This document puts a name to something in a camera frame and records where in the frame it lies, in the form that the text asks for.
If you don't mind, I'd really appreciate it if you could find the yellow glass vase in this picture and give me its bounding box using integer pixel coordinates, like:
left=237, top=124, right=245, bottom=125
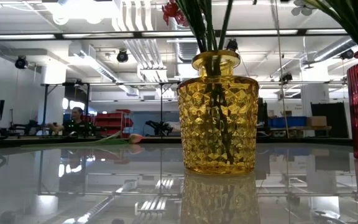
left=177, top=49, right=260, bottom=175

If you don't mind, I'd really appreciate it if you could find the large white flower bunch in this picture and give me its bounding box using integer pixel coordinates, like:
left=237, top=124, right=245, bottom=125
left=291, top=0, right=358, bottom=52

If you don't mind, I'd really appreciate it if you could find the red storage bin shelf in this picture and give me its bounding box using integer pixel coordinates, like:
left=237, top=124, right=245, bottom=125
left=95, top=108, right=134, bottom=139

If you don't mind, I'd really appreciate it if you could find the person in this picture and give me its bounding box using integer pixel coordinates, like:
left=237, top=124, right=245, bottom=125
left=47, top=106, right=96, bottom=138

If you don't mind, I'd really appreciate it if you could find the blue storage bin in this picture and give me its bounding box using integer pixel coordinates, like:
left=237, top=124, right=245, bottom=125
left=268, top=116, right=308, bottom=128

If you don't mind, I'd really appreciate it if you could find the cardboard box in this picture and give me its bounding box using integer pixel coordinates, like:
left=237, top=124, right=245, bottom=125
left=307, top=116, right=328, bottom=128

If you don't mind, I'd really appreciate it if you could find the black background panel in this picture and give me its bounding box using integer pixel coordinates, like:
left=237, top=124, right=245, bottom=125
left=310, top=101, right=349, bottom=138

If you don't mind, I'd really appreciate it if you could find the white ceiling duct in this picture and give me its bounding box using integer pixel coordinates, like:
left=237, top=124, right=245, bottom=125
left=112, top=0, right=170, bottom=83

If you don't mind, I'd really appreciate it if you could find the black overhead frame bar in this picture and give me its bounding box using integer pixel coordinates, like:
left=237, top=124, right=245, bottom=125
left=0, top=28, right=349, bottom=40

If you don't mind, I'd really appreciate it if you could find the black background rig frame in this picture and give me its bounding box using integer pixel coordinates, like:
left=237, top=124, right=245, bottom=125
left=40, top=81, right=178, bottom=138

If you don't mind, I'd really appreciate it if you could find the silver ceiling duct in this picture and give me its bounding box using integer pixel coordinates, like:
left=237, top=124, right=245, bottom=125
left=303, top=34, right=358, bottom=68

